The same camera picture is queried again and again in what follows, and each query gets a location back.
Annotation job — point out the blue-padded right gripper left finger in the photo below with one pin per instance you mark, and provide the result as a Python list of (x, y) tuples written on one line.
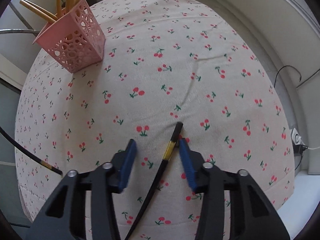
[(63, 214)]

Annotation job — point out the cherry print tablecloth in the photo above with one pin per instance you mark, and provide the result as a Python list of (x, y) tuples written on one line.
[(164, 61)]

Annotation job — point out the black chopstick with gold band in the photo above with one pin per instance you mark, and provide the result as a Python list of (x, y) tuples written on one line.
[(165, 160)]

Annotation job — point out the white power strip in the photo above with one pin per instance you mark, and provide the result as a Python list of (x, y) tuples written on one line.
[(295, 137)]

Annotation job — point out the pink perforated utensil basket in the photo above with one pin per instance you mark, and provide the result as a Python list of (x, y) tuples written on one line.
[(76, 40)]

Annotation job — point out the metal rack tube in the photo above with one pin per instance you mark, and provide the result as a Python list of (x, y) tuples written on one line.
[(19, 31)]

